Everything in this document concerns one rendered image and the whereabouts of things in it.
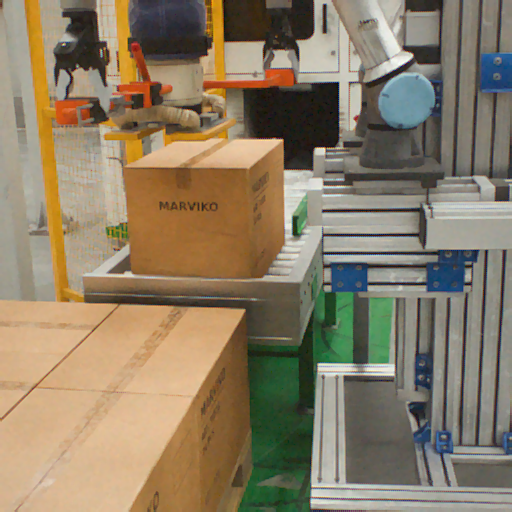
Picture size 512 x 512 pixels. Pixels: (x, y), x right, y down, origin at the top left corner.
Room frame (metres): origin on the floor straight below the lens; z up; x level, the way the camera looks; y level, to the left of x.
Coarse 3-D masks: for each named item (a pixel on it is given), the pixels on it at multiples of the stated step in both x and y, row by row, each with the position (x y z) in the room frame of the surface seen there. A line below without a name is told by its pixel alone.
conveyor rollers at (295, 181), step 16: (288, 176) 4.42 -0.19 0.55; (304, 176) 4.40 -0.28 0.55; (288, 192) 4.00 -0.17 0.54; (304, 192) 3.99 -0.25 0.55; (288, 208) 3.68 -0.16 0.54; (288, 224) 3.33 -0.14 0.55; (288, 240) 3.13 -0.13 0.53; (304, 240) 3.12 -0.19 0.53; (288, 256) 2.86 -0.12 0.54; (128, 272) 2.71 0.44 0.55; (272, 272) 2.69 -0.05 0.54; (288, 272) 2.68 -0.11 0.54
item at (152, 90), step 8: (120, 88) 2.09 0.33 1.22; (128, 88) 2.08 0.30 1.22; (136, 88) 2.08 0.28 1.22; (144, 88) 2.08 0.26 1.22; (152, 88) 2.08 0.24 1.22; (160, 88) 2.13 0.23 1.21; (152, 96) 2.09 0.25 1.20; (160, 96) 2.15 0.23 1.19; (152, 104) 2.08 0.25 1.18; (160, 104) 2.15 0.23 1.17
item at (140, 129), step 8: (136, 128) 2.28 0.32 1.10; (144, 128) 2.30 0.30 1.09; (152, 128) 2.33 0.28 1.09; (160, 128) 2.39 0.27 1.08; (104, 136) 2.23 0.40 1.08; (112, 136) 2.23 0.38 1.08; (120, 136) 2.22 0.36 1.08; (128, 136) 2.22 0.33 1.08; (136, 136) 2.21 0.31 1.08; (144, 136) 2.26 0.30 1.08
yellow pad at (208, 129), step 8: (208, 112) 2.41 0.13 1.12; (200, 120) 2.27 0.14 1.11; (216, 120) 2.41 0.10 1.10; (224, 120) 2.42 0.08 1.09; (232, 120) 2.46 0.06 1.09; (184, 128) 2.25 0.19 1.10; (200, 128) 2.25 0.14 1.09; (208, 128) 2.25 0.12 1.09; (216, 128) 2.28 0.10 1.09; (224, 128) 2.36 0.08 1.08; (176, 136) 2.19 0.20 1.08; (184, 136) 2.18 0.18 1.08; (192, 136) 2.18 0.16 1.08; (200, 136) 2.17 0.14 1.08; (208, 136) 2.19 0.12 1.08
